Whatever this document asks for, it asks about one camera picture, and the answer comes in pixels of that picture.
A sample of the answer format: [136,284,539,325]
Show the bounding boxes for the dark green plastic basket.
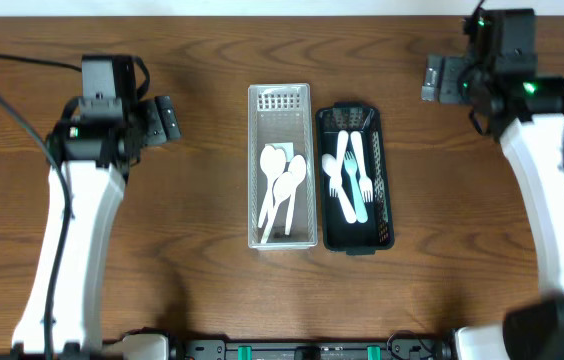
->
[315,102,394,255]

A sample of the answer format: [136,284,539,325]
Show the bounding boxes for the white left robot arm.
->
[3,96,181,359]

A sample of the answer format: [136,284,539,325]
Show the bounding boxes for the white plastic fork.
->
[350,131,373,203]

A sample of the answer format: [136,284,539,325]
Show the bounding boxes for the pale green plastic fork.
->
[344,151,368,223]

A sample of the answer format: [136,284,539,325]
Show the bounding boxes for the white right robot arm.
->
[421,55,564,359]

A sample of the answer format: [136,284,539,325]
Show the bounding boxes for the pale pink plastic fork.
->
[329,130,349,196]

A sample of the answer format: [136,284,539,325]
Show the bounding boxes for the white label in basket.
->
[266,142,295,163]

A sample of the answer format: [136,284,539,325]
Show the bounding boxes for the clear perforated plastic basket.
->
[248,84,318,250]

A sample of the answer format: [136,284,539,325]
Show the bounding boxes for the white plastic spoon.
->
[260,145,277,183]
[258,149,286,228]
[261,171,294,244]
[285,155,307,236]

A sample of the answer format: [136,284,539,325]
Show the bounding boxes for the white spork rounded head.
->
[322,154,357,224]

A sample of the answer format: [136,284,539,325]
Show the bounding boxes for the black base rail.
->
[101,325,463,360]

